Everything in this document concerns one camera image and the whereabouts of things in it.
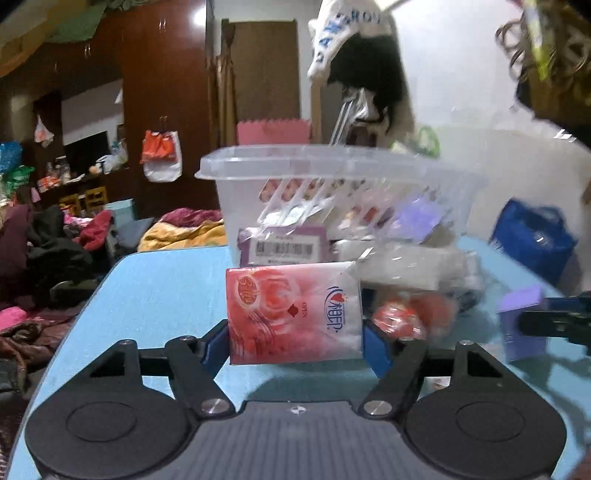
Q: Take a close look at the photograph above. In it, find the small purple box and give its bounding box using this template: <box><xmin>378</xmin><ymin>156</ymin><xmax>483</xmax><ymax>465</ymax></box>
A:
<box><xmin>498</xmin><ymin>286</ymin><xmax>547</xmax><ymax>363</ymax></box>

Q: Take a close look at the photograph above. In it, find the red tissue pack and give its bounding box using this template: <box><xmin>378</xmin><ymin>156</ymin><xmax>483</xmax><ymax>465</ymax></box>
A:
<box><xmin>225</xmin><ymin>262</ymin><xmax>363</xmax><ymax>365</ymax></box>

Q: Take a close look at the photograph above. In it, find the blue shopping bag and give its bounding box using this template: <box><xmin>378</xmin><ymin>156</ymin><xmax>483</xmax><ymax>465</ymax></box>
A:
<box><xmin>489</xmin><ymin>198</ymin><xmax>578</xmax><ymax>286</ymax></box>

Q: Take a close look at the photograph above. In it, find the white long wrapped box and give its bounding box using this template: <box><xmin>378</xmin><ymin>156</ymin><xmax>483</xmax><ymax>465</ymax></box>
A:
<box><xmin>356</xmin><ymin>243</ymin><xmax>484</xmax><ymax>295</ymax></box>

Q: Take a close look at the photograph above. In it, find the yellow blanket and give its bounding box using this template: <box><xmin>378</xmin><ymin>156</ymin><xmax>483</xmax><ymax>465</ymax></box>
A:
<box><xmin>137</xmin><ymin>220</ymin><xmax>228</xmax><ymax>252</ymax></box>

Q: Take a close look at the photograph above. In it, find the clear plastic perforated basket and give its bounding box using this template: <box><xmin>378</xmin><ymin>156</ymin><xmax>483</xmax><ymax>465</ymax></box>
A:
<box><xmin>195</xmin><ymin>145</ymin><xmax>486</xmax><ymax>261</ymax></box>

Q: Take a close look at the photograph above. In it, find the orange and white hanging bag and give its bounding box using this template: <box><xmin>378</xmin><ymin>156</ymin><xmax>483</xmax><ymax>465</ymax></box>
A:
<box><xmin>140</xmin><ymin>130</ymin><xmax>182</xmax><ymax>183</ymax></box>

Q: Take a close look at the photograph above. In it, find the green and white tote bag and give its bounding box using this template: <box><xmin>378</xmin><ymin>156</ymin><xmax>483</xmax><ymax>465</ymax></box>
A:
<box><xmin>391</xmin><ymin>125</ymin><xmax>441</xmax><ymax>159</ymax></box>

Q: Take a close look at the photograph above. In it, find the dark purple garment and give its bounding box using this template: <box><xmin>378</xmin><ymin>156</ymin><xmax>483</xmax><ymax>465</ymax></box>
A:
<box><xmin>0</xmin><ymin>205</ymin><xmax>32</xmax><ymax>278</ymax></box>

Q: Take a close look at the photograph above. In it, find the pink foam mat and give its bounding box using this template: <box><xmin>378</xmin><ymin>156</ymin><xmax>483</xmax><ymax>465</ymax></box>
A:
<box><xmin>236</xmin><ymin>119</ymin><xmax>311</xmax><ymax>146</ymax></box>

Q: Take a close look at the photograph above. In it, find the dark red wooden wardrobe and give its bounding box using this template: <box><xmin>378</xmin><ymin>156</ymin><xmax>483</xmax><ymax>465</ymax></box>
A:
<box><xmin>1</xmin><ymin>1</ymin><xmax>218</xmax><ymax>216</ymax></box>

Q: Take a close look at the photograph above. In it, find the hanging brown bag with cords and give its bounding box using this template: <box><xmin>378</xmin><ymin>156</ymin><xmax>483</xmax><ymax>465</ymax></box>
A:
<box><xmin>495</xmin><ymin>1</ymin><xmax>590</xmax><ymax>129</ymax></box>

